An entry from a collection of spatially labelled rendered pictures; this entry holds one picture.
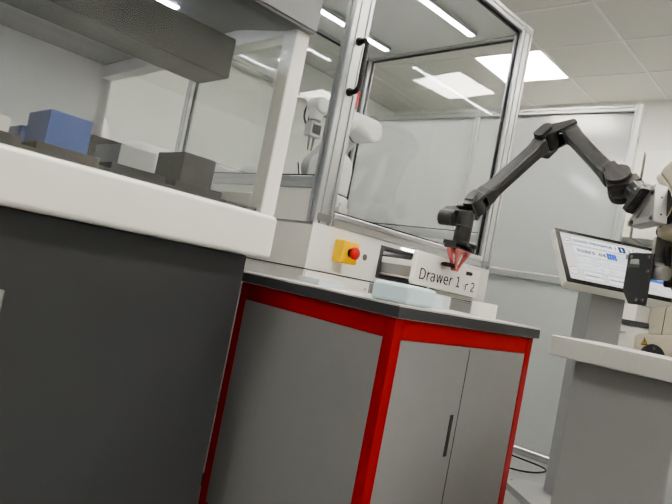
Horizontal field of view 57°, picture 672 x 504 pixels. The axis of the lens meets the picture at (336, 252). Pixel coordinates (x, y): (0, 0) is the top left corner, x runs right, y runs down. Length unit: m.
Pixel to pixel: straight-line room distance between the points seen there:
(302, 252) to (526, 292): 2.18
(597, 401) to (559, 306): 2.47
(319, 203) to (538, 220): 2.20
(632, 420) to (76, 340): 1.09
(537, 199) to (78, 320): 3.07
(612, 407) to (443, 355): 0.38
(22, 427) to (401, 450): 0.78
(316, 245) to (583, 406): 0.95
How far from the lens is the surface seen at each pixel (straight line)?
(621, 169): 2.10
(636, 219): 2.01
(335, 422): 1.44
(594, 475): 1.36
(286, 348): 1.56
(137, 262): 1.40
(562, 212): 3.87
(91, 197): 1.27
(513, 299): 3.91
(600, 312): 2.95
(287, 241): 1.99
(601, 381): 1.35
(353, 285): 2.06
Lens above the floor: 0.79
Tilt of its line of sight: 2 degrees up
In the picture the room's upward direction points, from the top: 11 degrees clockwise
